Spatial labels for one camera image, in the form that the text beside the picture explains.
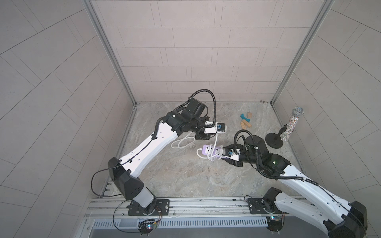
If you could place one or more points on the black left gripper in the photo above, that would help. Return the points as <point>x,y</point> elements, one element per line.
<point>204,130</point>

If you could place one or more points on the purple power strip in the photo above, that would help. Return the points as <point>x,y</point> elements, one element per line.
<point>212,152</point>

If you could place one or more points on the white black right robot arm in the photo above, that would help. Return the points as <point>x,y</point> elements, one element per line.
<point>335,216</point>

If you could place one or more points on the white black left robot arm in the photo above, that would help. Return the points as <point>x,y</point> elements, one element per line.
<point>125,172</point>

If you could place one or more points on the white perforated vent strip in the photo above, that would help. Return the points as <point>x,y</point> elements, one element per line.
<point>171,223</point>

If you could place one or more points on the long tan wooden block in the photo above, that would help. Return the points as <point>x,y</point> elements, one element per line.
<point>247,124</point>

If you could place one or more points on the glitter microphone on black stand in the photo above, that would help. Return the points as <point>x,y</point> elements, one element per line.
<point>276,141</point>

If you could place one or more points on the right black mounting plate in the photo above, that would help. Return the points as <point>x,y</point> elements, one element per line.
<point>257,206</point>

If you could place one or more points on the black mounting plate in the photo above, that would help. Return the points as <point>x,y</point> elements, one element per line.
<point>257,206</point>
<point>155,208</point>

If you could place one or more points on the right green circuit board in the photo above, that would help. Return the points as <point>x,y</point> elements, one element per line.
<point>275,223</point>

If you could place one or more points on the green circuit board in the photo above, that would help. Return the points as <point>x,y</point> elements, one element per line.
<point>147,226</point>
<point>275,223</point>

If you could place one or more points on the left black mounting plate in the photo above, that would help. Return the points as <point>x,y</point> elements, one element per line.
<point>155,208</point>

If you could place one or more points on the left green circuit board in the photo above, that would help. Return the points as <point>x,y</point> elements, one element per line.
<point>147,226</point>

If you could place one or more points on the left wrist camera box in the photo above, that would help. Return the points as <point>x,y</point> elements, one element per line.
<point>217,128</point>

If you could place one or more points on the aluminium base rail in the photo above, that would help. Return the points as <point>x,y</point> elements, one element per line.
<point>194,207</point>

